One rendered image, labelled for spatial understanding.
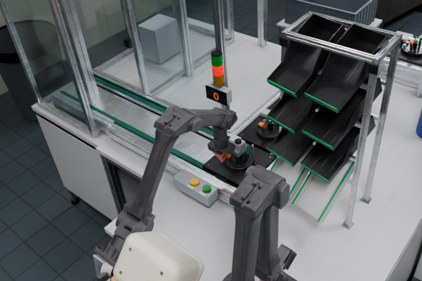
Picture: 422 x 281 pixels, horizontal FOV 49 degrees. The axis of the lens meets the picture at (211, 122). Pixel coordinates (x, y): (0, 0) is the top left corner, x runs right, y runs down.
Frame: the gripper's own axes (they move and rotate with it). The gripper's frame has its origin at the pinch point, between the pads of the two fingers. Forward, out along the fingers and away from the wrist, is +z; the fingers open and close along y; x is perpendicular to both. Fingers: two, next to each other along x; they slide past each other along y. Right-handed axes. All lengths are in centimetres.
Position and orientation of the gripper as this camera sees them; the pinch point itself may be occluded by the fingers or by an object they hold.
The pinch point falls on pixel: (222, 160)
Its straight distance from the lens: 199.0
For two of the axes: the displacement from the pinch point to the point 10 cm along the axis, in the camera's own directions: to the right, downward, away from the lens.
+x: -6.3, 5.3, -5.6
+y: -7.7, -3.6, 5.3
